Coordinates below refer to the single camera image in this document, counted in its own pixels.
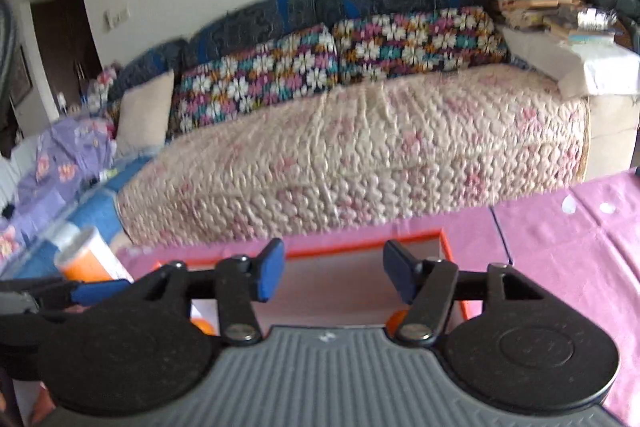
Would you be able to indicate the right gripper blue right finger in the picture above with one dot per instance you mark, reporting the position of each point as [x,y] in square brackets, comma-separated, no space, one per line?
[427,286]

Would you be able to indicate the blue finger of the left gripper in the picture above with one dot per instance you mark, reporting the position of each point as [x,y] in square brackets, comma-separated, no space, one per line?
[22,296]

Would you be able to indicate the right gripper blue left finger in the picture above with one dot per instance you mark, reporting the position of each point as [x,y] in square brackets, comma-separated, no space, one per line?
[242,281]

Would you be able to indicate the purple floral blanket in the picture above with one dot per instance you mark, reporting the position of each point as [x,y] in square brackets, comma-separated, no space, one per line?
[70,156]

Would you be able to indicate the orange cylindrical canister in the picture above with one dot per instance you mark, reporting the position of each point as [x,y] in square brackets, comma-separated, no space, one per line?
[87,258]

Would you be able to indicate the floral crochet cushion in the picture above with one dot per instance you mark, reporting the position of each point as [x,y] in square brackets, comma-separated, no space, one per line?
[301,64]
[386,46]

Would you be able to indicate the beige pillow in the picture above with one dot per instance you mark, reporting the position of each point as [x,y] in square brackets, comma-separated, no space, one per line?
[144,114]

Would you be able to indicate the orange cardboard box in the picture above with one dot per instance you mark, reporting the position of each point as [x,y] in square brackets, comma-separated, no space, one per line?
[338,278]

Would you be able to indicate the dark blue sofa backrest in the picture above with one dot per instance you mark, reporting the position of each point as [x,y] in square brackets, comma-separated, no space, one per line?
[255,23]

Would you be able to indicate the stack of books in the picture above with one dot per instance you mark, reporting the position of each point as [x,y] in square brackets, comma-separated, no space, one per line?
[568,20]

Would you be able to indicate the pink floral tablecloth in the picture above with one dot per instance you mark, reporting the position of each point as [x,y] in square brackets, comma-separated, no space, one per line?
[582,244]

